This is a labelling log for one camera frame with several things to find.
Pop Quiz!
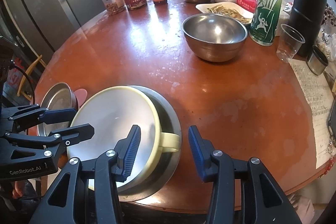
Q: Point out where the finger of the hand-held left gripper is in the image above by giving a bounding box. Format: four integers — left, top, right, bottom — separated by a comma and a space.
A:
0, 105, 76, 132
0, 123, 95, 161

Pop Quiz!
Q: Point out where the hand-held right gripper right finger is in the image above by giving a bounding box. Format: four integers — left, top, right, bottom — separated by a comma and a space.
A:
188, 125, 302, 224

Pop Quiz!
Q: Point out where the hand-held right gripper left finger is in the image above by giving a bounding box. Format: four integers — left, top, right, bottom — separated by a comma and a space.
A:
29, 124, 142, 224

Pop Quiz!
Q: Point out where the shallow stainless steel plate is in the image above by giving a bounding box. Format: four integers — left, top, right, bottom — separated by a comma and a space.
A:
37, 82, 79, 138

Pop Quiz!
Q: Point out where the cream bowl with handle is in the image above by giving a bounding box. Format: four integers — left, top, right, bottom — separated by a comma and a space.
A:
66, 86, 181, 191

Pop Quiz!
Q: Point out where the large stainless steel bowl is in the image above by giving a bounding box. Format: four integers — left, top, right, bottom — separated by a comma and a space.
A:
115, 85, 182, 202

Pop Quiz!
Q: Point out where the small double-walled steel bowl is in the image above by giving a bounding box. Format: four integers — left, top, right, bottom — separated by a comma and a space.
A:
182, 13, 248, 62

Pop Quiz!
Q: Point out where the pink plastic plate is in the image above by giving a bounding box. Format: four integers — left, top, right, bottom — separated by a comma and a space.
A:
73, 88, 88, 106

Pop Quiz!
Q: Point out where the handwritten paper sheet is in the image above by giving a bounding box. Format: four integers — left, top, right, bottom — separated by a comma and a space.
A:
289, 57, 336, 169

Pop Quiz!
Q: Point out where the black lid clear jar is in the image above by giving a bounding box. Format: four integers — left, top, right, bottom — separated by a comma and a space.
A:
101, 0, 126, 16

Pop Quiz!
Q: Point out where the clear plastic cup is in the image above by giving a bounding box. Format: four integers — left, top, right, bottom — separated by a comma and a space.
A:
276, 24, 306, 64

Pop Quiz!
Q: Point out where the white plate with food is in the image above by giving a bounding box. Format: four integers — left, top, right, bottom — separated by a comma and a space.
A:
196, 2, 255, 25

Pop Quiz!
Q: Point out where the small steel cup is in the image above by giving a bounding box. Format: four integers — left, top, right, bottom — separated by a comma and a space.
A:
306, 46, 329, 76

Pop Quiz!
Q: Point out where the red paper packet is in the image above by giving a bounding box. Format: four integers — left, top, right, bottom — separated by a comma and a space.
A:
236, 0, 259, 14

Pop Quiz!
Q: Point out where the black thermos flask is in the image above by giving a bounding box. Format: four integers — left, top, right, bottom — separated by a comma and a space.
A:
287, 0, 328, 58

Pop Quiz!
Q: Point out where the yellow frame chair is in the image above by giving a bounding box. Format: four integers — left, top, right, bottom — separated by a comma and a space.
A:
17, 55, 48, 104

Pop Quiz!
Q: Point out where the dark red bead string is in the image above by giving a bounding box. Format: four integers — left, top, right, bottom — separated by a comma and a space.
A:
322, 2, 336, 28

